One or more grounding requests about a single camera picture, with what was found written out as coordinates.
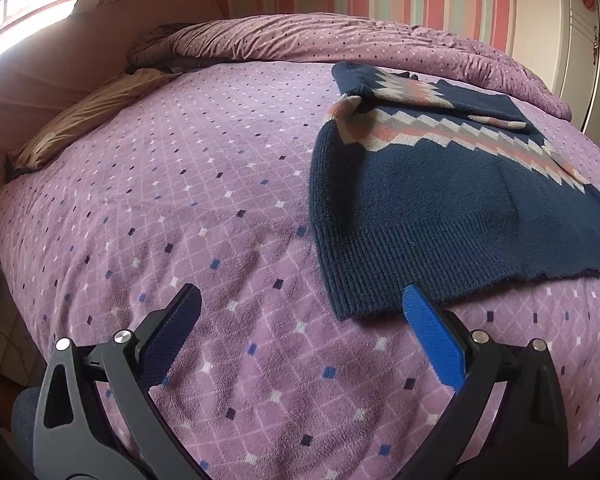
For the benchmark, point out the navy patterned knit sweater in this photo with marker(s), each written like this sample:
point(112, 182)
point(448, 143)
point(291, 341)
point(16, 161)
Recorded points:
point(430, 210)

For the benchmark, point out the pink headboard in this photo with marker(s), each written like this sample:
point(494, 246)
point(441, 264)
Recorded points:
point(55, 50)

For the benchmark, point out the tan pillow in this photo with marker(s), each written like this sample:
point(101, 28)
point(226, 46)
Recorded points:
point(80, 115)

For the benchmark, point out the purple diamond-print bed sheet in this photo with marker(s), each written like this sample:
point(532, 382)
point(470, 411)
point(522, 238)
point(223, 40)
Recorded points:
point(205, 185)

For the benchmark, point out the dark cloth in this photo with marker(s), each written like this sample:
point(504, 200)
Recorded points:
point(155, 42)

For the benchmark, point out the person's leg in jeans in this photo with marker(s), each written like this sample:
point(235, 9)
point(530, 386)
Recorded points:
point(22, 420)

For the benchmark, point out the white wardrobe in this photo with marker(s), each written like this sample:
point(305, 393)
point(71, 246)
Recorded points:
point(575, 35)

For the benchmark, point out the purple dotted quilt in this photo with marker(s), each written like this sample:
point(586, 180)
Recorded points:
point(330, 40)

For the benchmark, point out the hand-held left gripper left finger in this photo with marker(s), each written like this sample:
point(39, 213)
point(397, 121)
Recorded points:
point(175, 330)

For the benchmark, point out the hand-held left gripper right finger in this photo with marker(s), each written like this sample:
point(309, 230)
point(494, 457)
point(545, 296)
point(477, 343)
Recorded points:
point(432, 340)

